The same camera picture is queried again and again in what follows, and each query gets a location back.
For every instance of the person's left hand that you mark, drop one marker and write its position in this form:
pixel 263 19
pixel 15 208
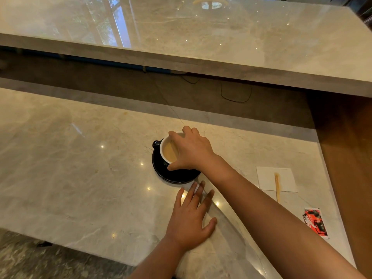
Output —
pixel 187 223

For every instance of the person's right hand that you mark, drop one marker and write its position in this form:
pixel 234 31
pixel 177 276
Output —
pixel 193 151

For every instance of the person's left middle finger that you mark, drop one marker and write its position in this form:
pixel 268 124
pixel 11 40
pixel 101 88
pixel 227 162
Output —
pixel 199 194

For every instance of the person's right thumb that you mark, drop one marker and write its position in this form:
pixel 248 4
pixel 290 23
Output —
pixel 175 165

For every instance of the person's right middle finger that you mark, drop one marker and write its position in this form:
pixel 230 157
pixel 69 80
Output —
pixel 187 130

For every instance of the person's left thumb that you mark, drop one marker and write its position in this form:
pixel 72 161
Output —
pixel 210 227

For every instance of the person's left little finger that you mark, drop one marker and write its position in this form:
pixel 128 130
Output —
pixel 178 198

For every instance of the black cup with white inside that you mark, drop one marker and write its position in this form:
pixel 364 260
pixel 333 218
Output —
pixel 157 144

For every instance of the person's right forearm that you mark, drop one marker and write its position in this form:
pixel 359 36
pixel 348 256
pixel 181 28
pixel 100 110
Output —
pixel 270 226

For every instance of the person's left forearm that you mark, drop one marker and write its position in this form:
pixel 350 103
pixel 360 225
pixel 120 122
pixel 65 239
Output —
pixel 158 262

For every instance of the black saucer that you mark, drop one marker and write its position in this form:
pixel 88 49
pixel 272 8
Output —
pixel 174 177

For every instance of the light brown milky coffee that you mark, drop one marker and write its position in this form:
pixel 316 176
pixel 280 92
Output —
pixel 169 152

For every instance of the wooden stir stick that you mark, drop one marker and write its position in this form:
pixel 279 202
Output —
pixel 277 187

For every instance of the white paper napkin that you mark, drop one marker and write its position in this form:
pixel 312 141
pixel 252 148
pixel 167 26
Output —
pixel 284 180

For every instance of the red and white sachet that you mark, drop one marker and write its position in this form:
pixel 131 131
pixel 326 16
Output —
pixel 315 222

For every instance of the brown wooden side panel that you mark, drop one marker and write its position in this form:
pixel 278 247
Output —
pixel 345 159

